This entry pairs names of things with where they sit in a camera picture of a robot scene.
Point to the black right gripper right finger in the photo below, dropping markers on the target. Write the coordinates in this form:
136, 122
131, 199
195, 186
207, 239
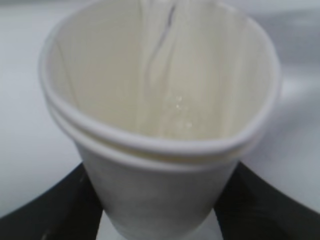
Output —
251, 209

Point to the white paper cup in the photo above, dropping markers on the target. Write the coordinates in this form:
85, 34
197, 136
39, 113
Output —
161, 98

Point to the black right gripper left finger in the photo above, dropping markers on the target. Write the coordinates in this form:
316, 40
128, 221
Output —
70, 210

